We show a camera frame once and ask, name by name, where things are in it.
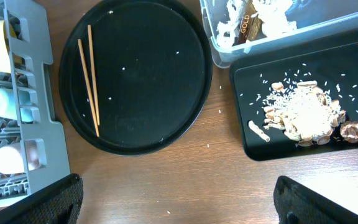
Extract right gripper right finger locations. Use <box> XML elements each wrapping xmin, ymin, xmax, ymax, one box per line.
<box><xmin>273</xmin><ymin>175</ymin><xmax>358</xmax><ymax>224</ymax></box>

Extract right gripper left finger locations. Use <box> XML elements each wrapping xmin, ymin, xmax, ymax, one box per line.
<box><xmin>0</xmin><ymin>174</ymin><xmax>84</xmax><ymax>224</ymax></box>

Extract pink plastic cup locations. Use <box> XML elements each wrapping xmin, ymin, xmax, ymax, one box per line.
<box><xmin>0</xmin><ymin>141</ymin><xmax>40</xmax><ymax>175</ymax></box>

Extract food scraps pile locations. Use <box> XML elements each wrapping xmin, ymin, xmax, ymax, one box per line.
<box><xmin>247</xmin><ymin>80</ymin><xmax>358</xmax><ymax>147</ymax></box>

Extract blue plastic cup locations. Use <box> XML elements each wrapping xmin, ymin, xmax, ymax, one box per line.
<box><xmin>0</xmin><ymin>88</ymin><xmax>34</xmax><ymax>123</ymax></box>

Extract white tissue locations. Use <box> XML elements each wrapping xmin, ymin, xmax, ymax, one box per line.
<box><xmin>252</xmin><ymin>0</ymin><xmax>297</xmax><ymax>37</ymax></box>

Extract grey dishwasher rack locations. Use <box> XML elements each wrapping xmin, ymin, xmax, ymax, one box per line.
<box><xmin>0</xmin><ymin>0</ymin><xmax>70</xmax><ymax>207</ymax></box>

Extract black rectangular tray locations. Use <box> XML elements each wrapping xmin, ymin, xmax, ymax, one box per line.
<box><xmin>229</xmin><ymin>30</ymin><xmax>358</xmax><ymax>161</ymax></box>

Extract round black tray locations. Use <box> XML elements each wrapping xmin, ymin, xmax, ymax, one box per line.
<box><xmin>59</xmin><ymin>1</ymin><xmax>213</xmax><ymax>156</ymax></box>

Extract left wooden chopstick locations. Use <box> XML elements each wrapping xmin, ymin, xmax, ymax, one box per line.
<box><xmin>77</xmin><ymin>39</ymin><xmax>99</xmax><ymax>137</ymax></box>

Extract wooden chopstick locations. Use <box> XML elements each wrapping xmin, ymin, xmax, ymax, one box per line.
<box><xmin>77</xmin><ymin>39</ymin><xmax>99</xmax><ymax>137</ymax></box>
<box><xmin>87</xmin><ymin>25</ymin><xmax>100</xmax><ymax>127</ymax></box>

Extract right wooden chopstick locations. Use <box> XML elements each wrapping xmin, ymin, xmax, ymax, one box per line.
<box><xmin>87</xmin><ymin>25</ymin><xmax>100</xmax><ymax>127</ymax></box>

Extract gold snack wrapper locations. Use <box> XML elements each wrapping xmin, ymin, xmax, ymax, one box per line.
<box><xmin>237</xmin><ymin>0</ymin><xmax>262</xmax><ymax>45</ymax></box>

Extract clear plastic bin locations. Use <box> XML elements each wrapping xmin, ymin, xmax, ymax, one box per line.
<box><xmin>200</xmin><ymin>0</ymin><xmax>358</xmax><ymax>68</ymax></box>

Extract crumpled white paper in bin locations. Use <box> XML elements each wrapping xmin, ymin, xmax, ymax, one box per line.
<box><xmin>216</xmin><ymin>0</ymin><xmax>248</xmax><ymax>48</ymax></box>

